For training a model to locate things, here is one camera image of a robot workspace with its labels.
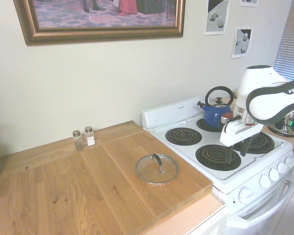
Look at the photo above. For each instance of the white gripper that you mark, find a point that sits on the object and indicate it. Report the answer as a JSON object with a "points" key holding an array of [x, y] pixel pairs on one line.
{"points": [[237, 133]]}

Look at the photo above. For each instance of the glass pot lid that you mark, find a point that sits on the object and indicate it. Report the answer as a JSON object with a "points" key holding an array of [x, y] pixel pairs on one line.
{"points": [[158, 160]]}

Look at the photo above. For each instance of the black coil stove burner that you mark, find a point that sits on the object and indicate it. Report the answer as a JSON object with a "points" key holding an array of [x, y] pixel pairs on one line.
{"points": [[214, 157], [262, 144], [183, 137], [201, 123]]}

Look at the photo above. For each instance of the white electric stove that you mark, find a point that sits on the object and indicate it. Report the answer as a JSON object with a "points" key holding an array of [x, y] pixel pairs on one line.
{"points": [[235, 183]]}

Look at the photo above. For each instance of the white burner knob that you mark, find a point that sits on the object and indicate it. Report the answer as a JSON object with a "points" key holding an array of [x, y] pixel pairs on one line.
{"points": [[289, 162], [264, 181], [274, 174], [282, 167]]}

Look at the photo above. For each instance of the blue whistling tea kettle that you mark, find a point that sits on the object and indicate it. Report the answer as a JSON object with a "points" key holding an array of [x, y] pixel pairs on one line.
{"points": [[212, 117]]}

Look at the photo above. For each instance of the white oven temperature knob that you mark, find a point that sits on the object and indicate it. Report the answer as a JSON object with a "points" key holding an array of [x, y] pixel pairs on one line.
{"points": [[246, 195]]}

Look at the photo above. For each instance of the white cabinet with wooden countertop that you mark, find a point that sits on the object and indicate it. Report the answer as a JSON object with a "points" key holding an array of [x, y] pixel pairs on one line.
{"points": [[201, 210]]}

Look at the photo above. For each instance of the white oven door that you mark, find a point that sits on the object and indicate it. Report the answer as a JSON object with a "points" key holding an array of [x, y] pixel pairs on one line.
{"points": [[259, 220]]}

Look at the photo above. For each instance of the window blinds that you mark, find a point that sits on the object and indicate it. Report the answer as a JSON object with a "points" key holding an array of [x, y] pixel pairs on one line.
{"points": [[291, 44]]}

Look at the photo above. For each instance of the wooden butcher block board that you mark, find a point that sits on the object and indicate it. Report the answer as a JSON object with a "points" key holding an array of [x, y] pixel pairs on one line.
{"points": [[100, 183]]}

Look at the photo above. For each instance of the glass salt shaker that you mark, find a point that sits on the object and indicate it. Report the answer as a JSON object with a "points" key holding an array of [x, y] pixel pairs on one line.
{"points": [[90, 139]]}

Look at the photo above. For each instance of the glass pepper shaker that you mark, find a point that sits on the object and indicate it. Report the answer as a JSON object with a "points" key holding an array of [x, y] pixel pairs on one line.
{"points": [[78, 143]]}

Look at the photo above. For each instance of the gold framed painting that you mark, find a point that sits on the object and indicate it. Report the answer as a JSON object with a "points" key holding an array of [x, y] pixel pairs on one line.
{"points": [[100, 14]]}

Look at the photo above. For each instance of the small grey wall print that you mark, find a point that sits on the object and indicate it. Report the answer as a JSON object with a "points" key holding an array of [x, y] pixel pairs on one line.
{"points": [[242, 42]]}

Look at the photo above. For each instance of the large grey wall print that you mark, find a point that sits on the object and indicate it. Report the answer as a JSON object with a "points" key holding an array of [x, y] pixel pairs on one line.
{"points": [[216, 19]]}

